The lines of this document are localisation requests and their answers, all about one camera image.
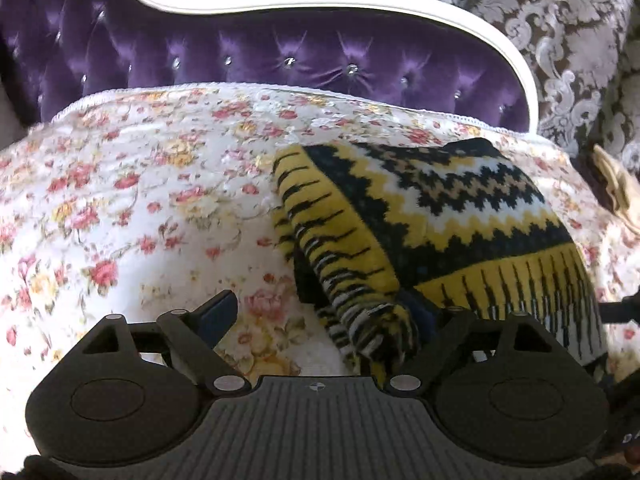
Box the floral quilted bedspread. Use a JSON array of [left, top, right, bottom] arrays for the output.
[[0, 82, 640, 461]]

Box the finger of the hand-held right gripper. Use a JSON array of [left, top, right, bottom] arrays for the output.
[[597, 293, 640, 327]]

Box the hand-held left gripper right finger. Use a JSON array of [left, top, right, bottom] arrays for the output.
[[389, 305, 552, 395]]

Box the yellow navy patterned knit sweater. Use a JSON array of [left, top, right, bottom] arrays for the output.
[[271, 137, 608, 392]]

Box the purple tufted headboard white frame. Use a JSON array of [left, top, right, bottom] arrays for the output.
[[0, 0, 541, 133]]

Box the brown silver damask curtain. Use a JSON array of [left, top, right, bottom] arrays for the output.
[[140, 0, 640, 163]]

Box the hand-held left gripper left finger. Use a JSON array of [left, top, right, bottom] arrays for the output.
[[81, 289, 249, 395]]

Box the cream cloth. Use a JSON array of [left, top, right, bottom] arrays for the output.
[[592, 144, 640, 235]]

